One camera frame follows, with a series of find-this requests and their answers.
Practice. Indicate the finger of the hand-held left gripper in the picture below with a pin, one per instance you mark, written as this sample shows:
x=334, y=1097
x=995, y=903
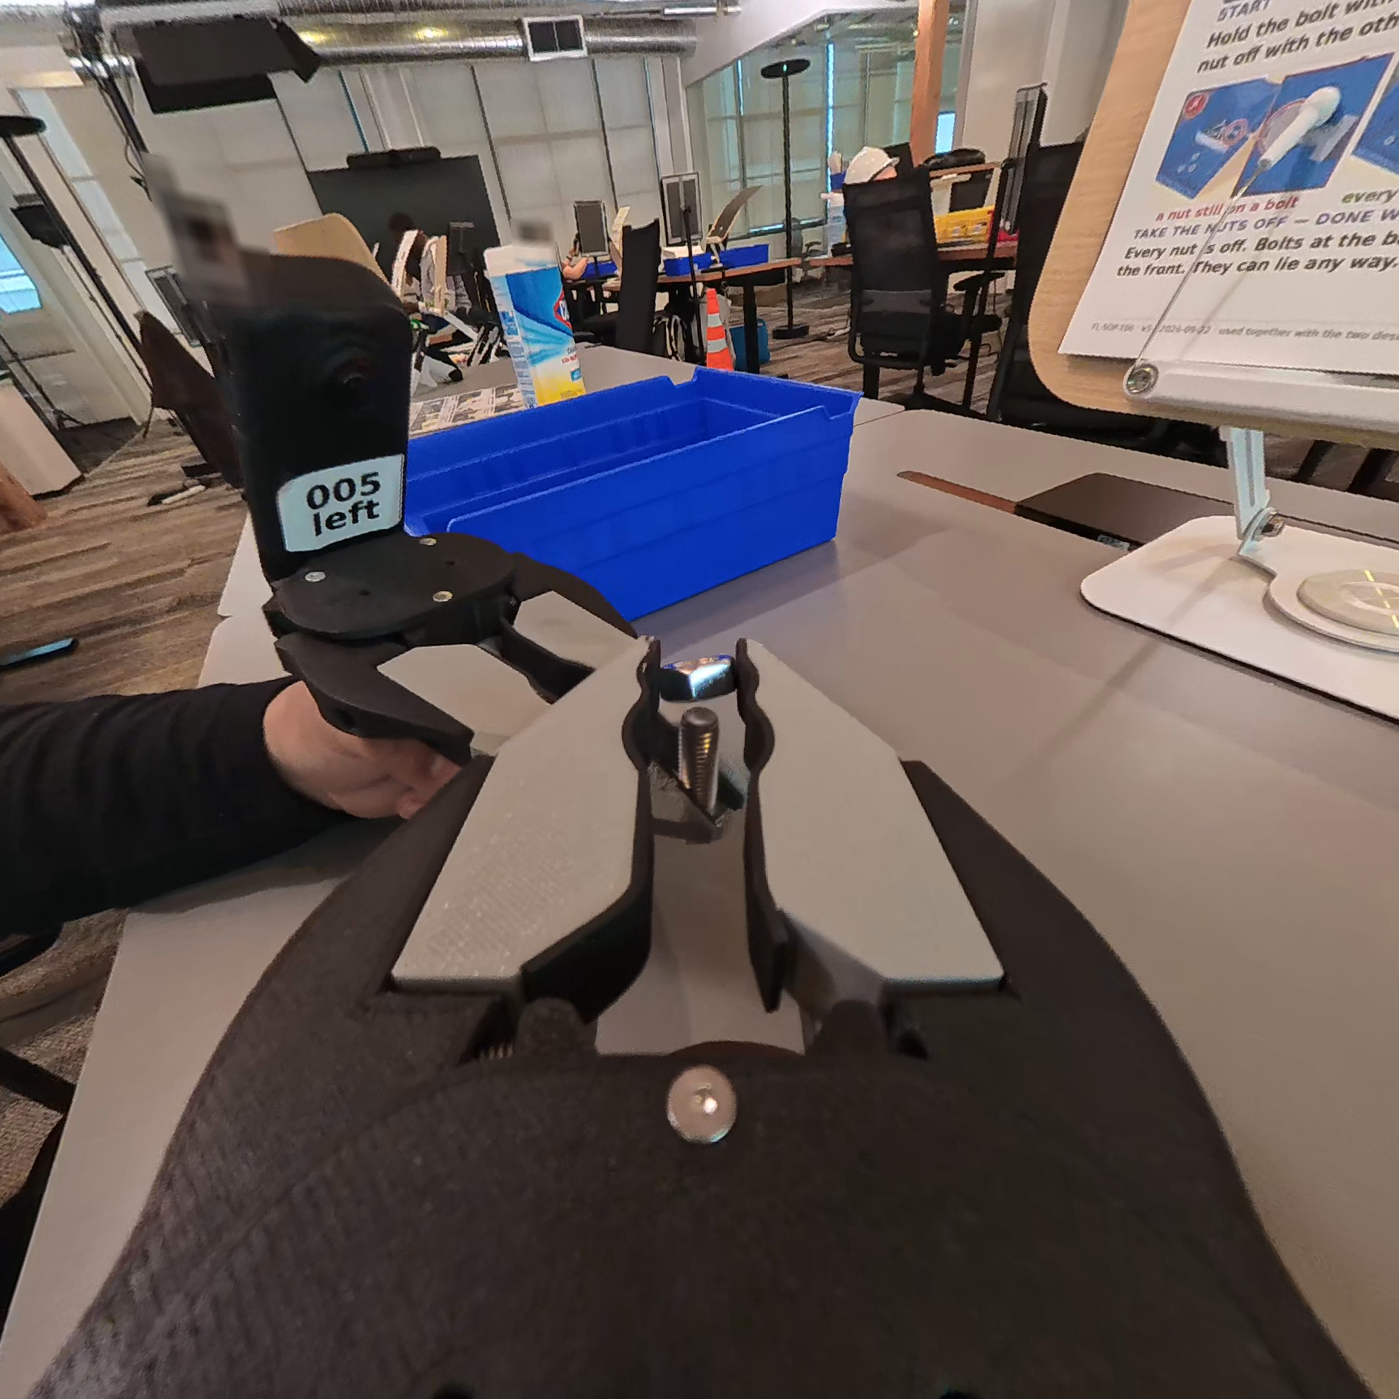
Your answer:
x=458, y=689
x=568, y=634

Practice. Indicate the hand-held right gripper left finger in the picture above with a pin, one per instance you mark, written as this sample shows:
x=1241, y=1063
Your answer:
x=525, y=863

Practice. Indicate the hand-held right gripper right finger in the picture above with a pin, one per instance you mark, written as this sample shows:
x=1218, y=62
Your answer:
x=863, y=863

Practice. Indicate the silver hex nut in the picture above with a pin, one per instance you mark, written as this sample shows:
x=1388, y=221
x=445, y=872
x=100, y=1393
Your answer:
x=695, y=680

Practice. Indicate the blue plastic bin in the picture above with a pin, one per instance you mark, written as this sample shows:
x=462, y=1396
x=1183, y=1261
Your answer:
x=657, y=514

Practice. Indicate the silver hex bolt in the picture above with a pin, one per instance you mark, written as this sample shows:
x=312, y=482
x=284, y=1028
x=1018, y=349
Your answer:
x=700, y=755

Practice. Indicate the person's left forearm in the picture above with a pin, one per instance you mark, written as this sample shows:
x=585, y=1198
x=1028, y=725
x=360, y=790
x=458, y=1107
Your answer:
x=132, y=798

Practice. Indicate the person's left hand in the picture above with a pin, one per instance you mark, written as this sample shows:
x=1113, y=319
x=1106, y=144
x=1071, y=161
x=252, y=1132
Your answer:
x=329, y=765

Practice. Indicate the tan wooden board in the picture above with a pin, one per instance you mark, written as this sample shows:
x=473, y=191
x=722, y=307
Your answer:
x=329, y=236

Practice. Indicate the black white hand tool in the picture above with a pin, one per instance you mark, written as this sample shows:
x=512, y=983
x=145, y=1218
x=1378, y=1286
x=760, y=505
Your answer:
x=465, y=339

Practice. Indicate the printed desk sheet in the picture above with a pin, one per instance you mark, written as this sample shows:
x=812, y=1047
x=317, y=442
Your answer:
x=470, y=407

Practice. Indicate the disinfectant wipes canister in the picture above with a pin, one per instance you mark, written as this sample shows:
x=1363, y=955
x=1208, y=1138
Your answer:
x=535, y=339

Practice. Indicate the black upright monitor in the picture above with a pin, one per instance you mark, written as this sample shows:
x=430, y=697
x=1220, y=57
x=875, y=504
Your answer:
x=682, y=207
x=590, y=224

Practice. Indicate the orange traffic cone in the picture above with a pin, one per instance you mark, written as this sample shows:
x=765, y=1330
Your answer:
x=718, y=339

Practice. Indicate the black studio light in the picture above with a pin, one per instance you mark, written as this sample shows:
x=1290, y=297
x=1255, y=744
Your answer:
x=207, y=66

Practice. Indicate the black high-back chair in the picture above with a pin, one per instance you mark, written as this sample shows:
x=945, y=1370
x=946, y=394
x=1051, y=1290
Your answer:
x=640, y=284

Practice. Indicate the blue waste bin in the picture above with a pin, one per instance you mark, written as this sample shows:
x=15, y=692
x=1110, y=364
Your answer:
x=755, y=345

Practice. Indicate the black floor lamp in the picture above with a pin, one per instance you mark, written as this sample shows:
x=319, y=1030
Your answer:
x=787, y=69
x=22, y=127

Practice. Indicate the small blue bin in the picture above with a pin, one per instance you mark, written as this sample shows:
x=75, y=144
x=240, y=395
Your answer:
x=738, y=257

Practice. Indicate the dark brown desk flap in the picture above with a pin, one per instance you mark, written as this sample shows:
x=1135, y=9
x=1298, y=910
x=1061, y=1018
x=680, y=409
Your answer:
x=1115, y=509

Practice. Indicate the black office chair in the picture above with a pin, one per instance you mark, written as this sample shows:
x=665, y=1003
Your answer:
x=897, y=252
x=1038, y=329

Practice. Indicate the white hard hat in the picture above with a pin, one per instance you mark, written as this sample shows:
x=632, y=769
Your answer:
x=870, y=164

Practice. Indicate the yellow storage bins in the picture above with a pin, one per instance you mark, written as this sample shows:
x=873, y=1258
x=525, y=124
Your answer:
x=965, y=224

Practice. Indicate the printed instruction sheet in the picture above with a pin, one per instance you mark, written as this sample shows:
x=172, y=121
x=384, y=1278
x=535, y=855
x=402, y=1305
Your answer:
x=1256, y=284

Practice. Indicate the large black wall screen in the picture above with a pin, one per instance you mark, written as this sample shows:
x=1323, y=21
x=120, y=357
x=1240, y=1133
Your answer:
x=437, y=207

